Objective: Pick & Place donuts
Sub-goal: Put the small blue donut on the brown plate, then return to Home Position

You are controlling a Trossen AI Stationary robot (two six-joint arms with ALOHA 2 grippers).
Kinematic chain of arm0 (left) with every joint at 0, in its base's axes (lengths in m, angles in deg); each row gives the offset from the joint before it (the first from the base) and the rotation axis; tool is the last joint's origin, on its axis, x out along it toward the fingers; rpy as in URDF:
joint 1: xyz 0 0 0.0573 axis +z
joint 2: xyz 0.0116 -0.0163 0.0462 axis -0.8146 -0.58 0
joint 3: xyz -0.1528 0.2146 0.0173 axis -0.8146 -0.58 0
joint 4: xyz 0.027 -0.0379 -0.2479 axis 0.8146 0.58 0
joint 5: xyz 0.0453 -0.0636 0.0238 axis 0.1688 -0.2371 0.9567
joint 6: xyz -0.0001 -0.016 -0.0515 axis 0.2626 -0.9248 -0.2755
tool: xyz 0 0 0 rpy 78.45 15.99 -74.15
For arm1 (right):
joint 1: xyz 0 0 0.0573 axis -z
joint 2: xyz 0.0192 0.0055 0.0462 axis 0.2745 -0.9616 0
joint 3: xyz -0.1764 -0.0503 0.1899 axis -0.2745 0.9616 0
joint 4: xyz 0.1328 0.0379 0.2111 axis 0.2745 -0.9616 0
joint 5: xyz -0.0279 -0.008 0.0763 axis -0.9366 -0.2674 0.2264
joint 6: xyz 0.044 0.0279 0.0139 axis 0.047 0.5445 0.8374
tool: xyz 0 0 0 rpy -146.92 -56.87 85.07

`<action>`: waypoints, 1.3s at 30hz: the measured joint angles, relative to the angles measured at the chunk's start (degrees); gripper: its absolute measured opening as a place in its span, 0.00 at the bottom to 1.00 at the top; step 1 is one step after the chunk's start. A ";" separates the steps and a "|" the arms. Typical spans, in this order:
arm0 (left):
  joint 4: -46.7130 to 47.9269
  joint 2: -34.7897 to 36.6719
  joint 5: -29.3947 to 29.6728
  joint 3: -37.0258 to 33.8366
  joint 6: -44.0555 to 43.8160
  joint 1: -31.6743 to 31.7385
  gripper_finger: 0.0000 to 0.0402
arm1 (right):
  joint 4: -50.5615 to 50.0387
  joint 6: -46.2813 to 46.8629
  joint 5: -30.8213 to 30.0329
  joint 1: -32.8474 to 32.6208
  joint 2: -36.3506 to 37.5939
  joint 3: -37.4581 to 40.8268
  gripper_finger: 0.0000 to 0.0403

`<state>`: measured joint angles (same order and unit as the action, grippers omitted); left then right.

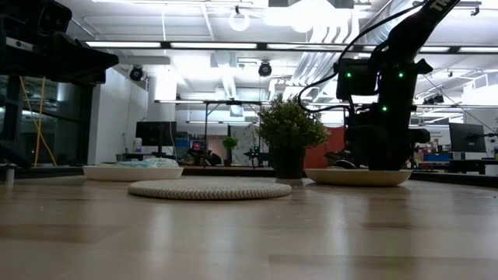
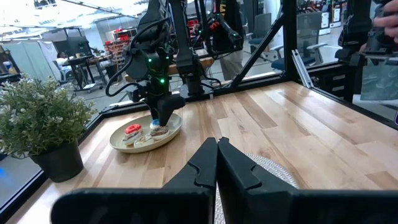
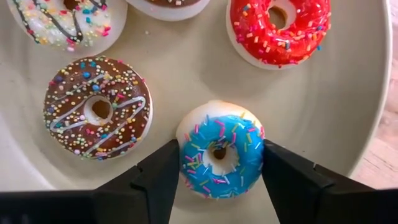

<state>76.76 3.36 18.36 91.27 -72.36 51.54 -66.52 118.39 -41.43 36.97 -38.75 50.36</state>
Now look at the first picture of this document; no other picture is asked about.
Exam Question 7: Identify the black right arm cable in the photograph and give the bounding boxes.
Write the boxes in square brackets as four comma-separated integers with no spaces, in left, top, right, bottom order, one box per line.
[297,0,429,114]

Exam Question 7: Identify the beige plate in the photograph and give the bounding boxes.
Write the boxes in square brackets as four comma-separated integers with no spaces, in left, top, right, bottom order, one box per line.
[305,167,414,188]

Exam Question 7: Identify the round white ceiling lamp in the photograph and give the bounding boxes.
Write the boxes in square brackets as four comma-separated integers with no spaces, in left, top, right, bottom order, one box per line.
[228,8,251,33]

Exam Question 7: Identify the small grey metal post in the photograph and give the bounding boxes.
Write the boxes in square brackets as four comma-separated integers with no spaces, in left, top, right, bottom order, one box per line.
[3,163,16,186]

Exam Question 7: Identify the large donut teal icing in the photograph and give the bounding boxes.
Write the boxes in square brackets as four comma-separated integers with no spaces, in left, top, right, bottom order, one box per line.
[114,158,159,169]

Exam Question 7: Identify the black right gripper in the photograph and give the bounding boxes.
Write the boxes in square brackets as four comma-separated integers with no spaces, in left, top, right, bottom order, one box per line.
[345,100,431,171]

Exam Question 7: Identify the orange partition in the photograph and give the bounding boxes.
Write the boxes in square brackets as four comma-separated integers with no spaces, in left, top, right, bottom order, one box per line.
[303,126,347,170]

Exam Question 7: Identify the green plant in black pot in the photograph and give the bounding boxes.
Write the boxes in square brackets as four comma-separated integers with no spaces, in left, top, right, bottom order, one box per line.
[257,95,331,180]

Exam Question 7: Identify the silver round ceiling duct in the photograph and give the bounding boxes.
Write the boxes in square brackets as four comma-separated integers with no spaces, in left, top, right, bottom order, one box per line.
[344,0,394,81]

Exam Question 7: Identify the round woven cream mat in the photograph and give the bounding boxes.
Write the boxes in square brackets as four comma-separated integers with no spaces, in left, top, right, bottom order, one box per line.
[127,177,293,201]

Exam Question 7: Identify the long ceiling light bar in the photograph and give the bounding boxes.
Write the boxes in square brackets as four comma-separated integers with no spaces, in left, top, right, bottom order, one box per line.
[85,40,498,54]

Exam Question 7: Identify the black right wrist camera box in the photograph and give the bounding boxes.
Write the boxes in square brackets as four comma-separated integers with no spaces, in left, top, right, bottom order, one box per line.
[336,58,381,101]

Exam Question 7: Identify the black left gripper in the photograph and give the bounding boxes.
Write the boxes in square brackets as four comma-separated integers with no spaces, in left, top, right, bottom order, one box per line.
[0,11,120,85]

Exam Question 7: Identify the black computer monitor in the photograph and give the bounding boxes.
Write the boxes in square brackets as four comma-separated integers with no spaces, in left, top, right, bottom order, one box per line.
[448,122,487,154]
[135,121,178,148]

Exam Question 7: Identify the white plate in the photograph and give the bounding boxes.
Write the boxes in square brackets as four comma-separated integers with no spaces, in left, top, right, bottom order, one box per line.
[82,166,184,183]

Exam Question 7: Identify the yellow hanging cord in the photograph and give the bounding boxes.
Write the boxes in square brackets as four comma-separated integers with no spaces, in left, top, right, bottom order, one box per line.
[33,75,47,168]
[19,75,58,167]

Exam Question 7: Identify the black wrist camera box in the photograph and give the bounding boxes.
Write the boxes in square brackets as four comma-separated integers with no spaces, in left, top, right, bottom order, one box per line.
[37,0,73,34]
[336,58,381,101]

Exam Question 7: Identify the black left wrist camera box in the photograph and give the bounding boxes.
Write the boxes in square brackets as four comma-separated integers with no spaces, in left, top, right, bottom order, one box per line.
[37,0,73,34]

